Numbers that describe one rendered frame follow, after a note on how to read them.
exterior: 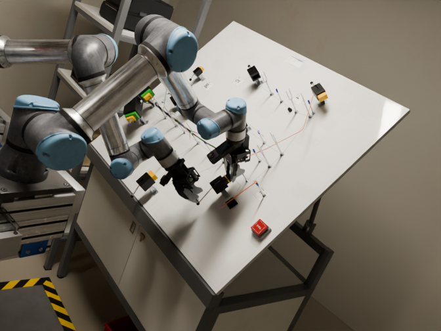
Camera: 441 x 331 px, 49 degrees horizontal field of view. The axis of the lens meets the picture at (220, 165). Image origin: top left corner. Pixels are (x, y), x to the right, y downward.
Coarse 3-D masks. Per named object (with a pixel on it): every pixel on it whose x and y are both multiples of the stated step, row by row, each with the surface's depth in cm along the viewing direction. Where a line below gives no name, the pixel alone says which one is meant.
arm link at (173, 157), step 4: (172, 152) 178; (176, 152) 181; (168, 156) 177; (172, 156) 178; (176, 156) 180; (160, 160) 183; (164, 160) 178; (168, 160) 178; (172, 160) 178; (176, 160) 179; (160, 164) 180; (164, 164) 179; (168, 164) 178; (172, 164) 179
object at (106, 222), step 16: (96, 176) 252; (96, 192) 251; (112, 192) 238; (96, 208) 250; (112, 208) 238; (80, 224) 263; (96, 224) 249; (112, 224) 237; (128, 224) 226; (96, 240) 248; (112, 240) 236; (128, 240) 225; (112, 256) 236; (128, 256) 225; (112, 272) 235
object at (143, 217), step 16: (96, 160) 244; (112, 176) 231; (128, 192) 220; (128, 208) 219; (144, 208) 211; (144, 224) 208; (160, 240) 199; (176, 256) 190; (192, 272) 182; (192, 288) 182; (208, 288) 175; (208, 304) 174
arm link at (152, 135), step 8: (152, 128) 175; (144, 136) 174; (152, 136) 173; (160, 136) 175; (144, 144) 175; (152, 144) 174; (160, 144) 175; (168, 144) 177; (144, 152) 176; (152, 152) 176; (160, 152) 176; (168, 152) 177
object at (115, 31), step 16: (80, 0) 272; (128, 0) 230; (208, 0) 255; (96, 16) 250; (64, 32) 279; (112, 32) 236; (128, 32) 242; (192, 32) 262; (64, 80) 277; (48, 96) 293; (80, 96) 260; (80, 176) 265; (64, 240) 281; (80, 240) 288; (48, 256) 281
